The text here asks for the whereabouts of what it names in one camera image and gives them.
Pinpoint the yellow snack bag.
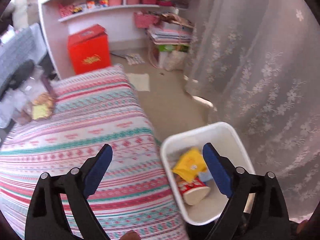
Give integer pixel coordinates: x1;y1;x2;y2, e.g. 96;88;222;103
172;147;207;183

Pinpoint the red cardboard box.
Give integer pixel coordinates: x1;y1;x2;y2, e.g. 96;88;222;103
67;24;111;75

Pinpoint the patterned striped tablecloth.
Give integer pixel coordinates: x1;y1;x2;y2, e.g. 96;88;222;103
1;64;188;239

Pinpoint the red instant noodle cup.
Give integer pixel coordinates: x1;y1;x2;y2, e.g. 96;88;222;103
176;176;210;206

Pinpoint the pink plastic basket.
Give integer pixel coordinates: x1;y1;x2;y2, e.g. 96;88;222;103
133;12;159;29

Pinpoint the grey sofa with quilt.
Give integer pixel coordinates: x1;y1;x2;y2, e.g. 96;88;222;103
1;23;47;94

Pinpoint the paper sheet on floor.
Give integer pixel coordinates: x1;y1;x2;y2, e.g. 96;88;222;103
127;73;150;92

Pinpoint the white pink shelf unit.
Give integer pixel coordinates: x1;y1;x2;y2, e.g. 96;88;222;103
38;0;199;79

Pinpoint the white lace curtain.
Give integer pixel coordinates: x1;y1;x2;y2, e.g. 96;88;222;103
184;0;319;222

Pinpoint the plastic jar with yellow label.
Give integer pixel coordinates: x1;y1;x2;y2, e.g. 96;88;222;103
9;60;56;125

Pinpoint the light blue carton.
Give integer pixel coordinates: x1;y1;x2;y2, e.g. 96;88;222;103
198;171;213;183

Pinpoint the plastic jar with dark snacks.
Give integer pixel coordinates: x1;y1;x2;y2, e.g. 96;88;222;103
1;88;31;128

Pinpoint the white trash bin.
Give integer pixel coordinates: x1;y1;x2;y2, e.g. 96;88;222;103
160;122;255;226

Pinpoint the stack of papers and books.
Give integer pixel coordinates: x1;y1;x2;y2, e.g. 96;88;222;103
147;12;194;72

